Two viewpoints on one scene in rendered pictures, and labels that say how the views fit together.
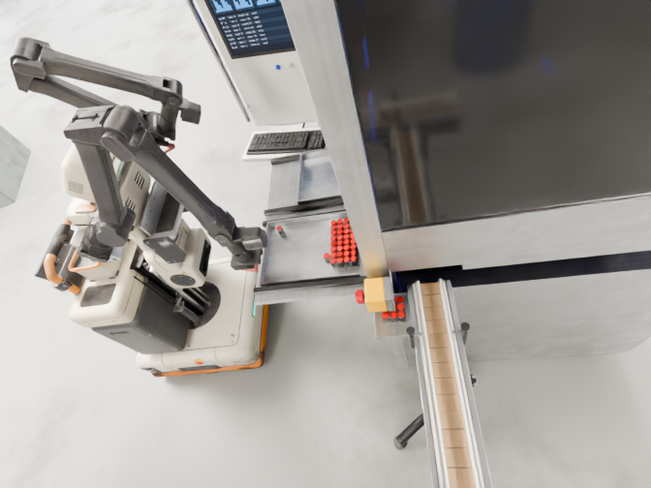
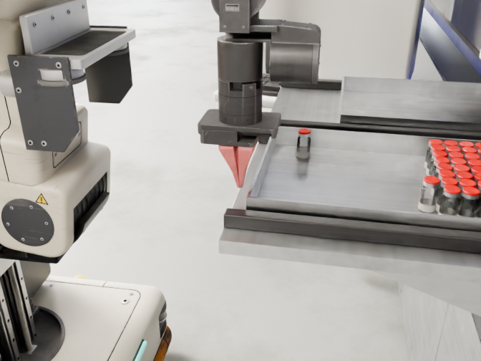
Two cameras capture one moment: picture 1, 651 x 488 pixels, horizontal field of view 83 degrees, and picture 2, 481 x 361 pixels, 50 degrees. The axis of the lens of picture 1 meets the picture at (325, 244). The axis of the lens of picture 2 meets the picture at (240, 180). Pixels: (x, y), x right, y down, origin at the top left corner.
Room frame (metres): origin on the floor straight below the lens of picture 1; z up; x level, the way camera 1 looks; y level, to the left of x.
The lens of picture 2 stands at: (0.13, 0.36, 1.24)
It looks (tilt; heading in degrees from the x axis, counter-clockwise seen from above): 27 degrees down; 351
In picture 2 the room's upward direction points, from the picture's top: straight up
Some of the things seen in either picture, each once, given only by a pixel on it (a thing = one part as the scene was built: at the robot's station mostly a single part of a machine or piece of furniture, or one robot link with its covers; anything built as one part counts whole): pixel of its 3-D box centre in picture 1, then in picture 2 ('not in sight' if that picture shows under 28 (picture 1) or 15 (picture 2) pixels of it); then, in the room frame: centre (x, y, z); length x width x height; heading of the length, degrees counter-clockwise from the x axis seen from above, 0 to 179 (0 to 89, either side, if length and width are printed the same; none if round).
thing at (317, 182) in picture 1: (341, 172); (426, 106); (1.05, -0.17, 0.90); 0.34 x 0.26 x 0.04; 70
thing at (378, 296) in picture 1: (378, 294); not in sight; (0.45, -0.08, 1.00); 0.08 x 0.07 x 0.07; 70
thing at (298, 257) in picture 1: (310, 248); (376, 176); (0.77, 0.05, 0.90); 0.34 x 0.26 x 0.04; 69
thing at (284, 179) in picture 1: (325, 213); (395, 150); (0.91, -0.05, 0.87); 0.70 x 0.48 x 0.02; 160
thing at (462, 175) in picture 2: (341, 243); (457, 178); (0.73, -0.05, 0.90); 0.18 x 0.02 x 0.05; 159
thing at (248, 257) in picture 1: (243, 253); (240, 104); (0.77, 0.26, 1.02); 0.10 x 0.07 x 0.07; 70
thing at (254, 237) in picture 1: (242, 233); (273, 31); (0.76, 0.22, 1.11); 0.11 x 0.09 x 0.12; 70
